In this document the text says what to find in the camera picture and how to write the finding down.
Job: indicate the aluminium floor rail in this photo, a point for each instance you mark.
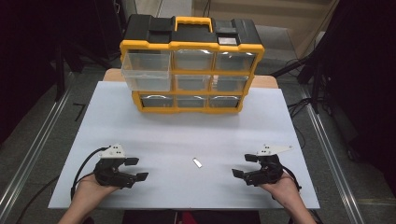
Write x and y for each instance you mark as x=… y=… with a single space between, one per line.
x=34 y=149
x=330 y=155

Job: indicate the set of small clear drawers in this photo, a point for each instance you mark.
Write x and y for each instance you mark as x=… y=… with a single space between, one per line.
x=202 y=84

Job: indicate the person's left hand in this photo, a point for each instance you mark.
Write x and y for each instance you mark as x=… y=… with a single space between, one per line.
x=93 y=188

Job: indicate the black metal stand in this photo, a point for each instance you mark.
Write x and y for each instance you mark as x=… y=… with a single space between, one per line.
x=306 y=71
x=59 y=71

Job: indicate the small silver metal piece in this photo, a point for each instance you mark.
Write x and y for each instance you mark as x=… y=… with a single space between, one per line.
x=197 y=162

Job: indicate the person's dark clothing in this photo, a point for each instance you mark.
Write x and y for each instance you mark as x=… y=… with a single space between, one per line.
x=193 y=217

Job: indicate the yellow and black organizer cabinet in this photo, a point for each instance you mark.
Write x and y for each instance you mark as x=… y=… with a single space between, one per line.
x=193 y=34

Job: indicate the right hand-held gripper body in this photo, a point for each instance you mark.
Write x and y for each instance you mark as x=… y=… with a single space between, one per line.
x=267 y=169

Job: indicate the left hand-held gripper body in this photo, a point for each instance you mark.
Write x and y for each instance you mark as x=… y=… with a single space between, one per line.
x=107 y=174

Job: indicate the person's right hand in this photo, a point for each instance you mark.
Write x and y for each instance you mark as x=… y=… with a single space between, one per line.
x=281 y=188

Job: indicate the clear plastic drawer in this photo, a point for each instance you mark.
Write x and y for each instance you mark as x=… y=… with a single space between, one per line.
x=146 y=74

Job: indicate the white table board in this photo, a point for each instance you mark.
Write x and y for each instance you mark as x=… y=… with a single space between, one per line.
x=174 y=137

